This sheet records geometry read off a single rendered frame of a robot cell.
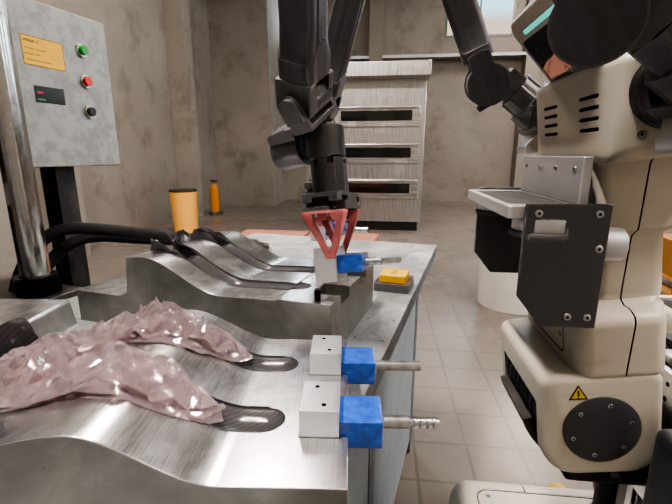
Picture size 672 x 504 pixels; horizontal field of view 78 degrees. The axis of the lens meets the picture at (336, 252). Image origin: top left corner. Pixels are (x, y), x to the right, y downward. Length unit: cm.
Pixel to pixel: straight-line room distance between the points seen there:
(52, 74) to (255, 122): 793
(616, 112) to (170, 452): 58
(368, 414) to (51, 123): 114
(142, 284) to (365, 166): 543
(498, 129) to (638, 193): 986
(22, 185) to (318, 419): 89
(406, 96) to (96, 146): 508
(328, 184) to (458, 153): 971
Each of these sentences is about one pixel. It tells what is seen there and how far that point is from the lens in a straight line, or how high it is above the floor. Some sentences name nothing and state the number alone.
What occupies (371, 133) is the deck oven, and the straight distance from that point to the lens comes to 607.
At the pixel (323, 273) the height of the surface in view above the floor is 92.
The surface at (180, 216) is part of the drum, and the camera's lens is 620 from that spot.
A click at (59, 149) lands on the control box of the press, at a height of 112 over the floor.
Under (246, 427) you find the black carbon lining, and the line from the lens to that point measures 44.
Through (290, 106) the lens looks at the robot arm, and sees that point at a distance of 61.
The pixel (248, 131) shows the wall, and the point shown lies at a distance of 921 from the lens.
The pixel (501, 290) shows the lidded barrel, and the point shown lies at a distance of 315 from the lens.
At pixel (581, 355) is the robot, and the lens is 67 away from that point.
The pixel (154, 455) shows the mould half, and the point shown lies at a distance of 39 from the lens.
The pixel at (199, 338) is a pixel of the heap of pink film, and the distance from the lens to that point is 52.
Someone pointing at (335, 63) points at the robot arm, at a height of 128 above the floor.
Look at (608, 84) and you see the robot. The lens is 61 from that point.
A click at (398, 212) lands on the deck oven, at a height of 27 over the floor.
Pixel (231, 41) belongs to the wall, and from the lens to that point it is 954.
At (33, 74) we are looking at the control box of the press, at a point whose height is 129.
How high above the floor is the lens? 110
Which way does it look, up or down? 13 degrees down
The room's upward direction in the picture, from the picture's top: straight up
